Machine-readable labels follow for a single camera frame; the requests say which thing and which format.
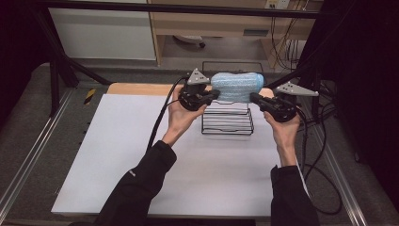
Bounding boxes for white cabinet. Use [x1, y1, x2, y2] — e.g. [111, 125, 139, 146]
[48, 7, 157, 61]

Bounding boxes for aluminium rail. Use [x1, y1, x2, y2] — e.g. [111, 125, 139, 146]
[312, 123, 369, 226]
[0, 89, 75, 215]

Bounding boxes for dark curtain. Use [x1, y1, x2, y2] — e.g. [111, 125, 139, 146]
[0, 0, 51, 128]
[309, 0, 399, 203]

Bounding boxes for hanging cable bundle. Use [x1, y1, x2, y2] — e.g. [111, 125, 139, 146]
[270, 16, 308, 71]

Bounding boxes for white wall socket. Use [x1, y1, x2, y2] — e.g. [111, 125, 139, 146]
[264, 0, 291, 10]

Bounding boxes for black wire rack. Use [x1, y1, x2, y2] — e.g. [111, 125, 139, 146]
[200, 60, 265, 137]

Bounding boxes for chair base with caster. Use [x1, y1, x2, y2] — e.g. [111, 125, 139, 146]
[172, 34, 207, 49]

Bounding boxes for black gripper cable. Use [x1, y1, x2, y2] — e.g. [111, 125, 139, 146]
[295, 105, 343, 217]
[146, 75, 190, 153]

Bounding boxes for wooden desk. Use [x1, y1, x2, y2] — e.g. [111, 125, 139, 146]
[147, 0, 325, 68]

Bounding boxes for black metal frame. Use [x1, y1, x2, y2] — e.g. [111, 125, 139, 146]
[33, 0, 328, 118]

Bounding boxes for person's right hand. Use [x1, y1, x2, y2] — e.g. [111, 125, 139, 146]
[263, 111, 302, 149]

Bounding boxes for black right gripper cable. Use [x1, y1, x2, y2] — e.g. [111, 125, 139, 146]
[295, 105, 343, 217]

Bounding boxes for yellow black striped tape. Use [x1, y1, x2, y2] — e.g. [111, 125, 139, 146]
[83, 88, 97, 105]

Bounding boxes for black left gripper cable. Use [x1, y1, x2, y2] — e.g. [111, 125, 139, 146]
[146, 75, 190, 153]

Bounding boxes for light blue cloth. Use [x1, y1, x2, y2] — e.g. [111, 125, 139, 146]
[210, 72, 265, 104]

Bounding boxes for person's left hand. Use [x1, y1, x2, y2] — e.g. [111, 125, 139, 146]
[161, 86, 209, 147]

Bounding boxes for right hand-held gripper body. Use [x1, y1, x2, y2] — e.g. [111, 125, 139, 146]
[263, 81, 320, 123]

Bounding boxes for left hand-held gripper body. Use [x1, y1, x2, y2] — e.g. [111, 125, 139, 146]
[178, 68, 215, 112]

